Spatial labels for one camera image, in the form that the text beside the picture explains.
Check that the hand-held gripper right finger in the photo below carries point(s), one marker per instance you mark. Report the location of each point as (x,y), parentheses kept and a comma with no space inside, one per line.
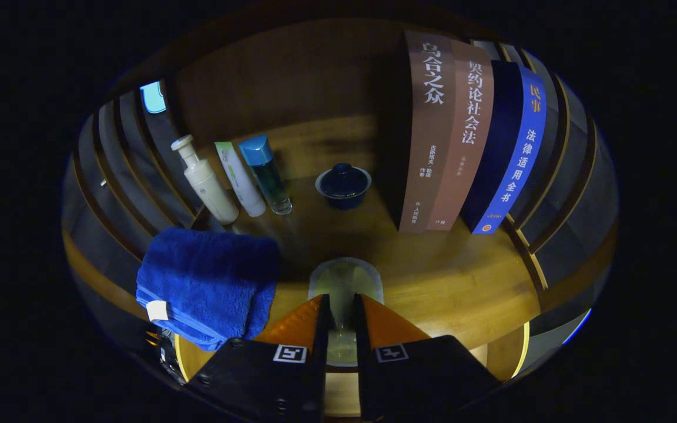
(365,376)

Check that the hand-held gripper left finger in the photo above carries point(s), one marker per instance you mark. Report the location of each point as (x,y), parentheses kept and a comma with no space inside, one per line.
(319,376)

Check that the yellow brush with white base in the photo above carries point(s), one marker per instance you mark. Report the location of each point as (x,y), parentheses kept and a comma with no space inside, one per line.
(341,282)

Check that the wooden countertop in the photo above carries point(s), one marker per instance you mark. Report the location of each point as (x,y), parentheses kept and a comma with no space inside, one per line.
(444,282)

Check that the wooden cabinet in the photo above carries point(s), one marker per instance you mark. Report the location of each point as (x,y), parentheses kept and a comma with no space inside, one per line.
(291,76)

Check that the blue folded towel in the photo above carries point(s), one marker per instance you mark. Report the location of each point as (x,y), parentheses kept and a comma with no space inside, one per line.
(209,276)

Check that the dark blue lidded teacup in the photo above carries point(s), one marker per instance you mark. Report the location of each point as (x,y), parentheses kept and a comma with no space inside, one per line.
(343,188)

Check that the white green tube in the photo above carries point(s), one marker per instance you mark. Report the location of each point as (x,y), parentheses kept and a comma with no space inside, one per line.
(244,188)

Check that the teal glass bottle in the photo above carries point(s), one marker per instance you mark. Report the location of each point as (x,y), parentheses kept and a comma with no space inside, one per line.
(268,179)

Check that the white pump bottle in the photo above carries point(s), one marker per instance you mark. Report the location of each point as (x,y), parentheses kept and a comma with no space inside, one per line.
(212,191)

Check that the dark brown book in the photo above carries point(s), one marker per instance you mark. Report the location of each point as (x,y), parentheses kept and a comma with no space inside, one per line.
(426,147)

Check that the reddish brown book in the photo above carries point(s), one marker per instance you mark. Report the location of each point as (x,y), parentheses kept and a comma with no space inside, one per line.
(462,147)

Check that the blue book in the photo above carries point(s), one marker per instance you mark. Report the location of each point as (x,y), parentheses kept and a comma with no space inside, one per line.
(515,158)

